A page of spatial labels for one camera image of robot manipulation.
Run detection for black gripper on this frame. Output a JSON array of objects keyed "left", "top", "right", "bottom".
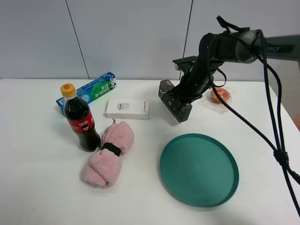
[{"left": 161, "top": 55, "right": 224, "bottom": 112}]

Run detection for brown espresso capsule box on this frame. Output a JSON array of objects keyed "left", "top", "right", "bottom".
[{"left": 158, "top": 79, "right": 192, "bottom": 123}]

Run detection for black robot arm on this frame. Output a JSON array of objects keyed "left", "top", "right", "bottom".
[{"left": 160, "top": 30, "right": 300, "bottom": 111}]

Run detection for wrapped small cake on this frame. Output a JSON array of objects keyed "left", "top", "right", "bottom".
[{"left": 198, "top": 86, "right": 233, "bottom": 113}]

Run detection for white flat box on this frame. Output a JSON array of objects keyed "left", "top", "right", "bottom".
[{"left": 105, "top": 99, "right": 150, "bottom": 120}]

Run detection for teal round plate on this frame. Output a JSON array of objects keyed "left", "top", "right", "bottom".
[{"left": 159, "top": 133, "right": 240, "bottom": 208}]

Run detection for blue green toothpaste box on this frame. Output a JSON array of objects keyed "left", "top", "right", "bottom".
[{"left": 56, "top": 72, "right": 117, "bottom": 115}]

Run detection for pink rolled towel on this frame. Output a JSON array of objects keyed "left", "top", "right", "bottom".
[{"left": 82, "top": 120, "right": 134, "bottom": 188}]

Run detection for cola bottle yellow cap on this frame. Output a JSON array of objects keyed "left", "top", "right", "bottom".
[{"left": 60, "top": 83, "right": 101, "bottom": 152}]

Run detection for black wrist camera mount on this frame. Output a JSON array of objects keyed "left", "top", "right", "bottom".
[{"left": 173, "top": 56, "right": 197, "bottom": 73}]

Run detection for black cable bundle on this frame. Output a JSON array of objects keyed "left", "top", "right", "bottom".
[{"left": 206, "top": 15, "right": 300, "bottom": 218}]

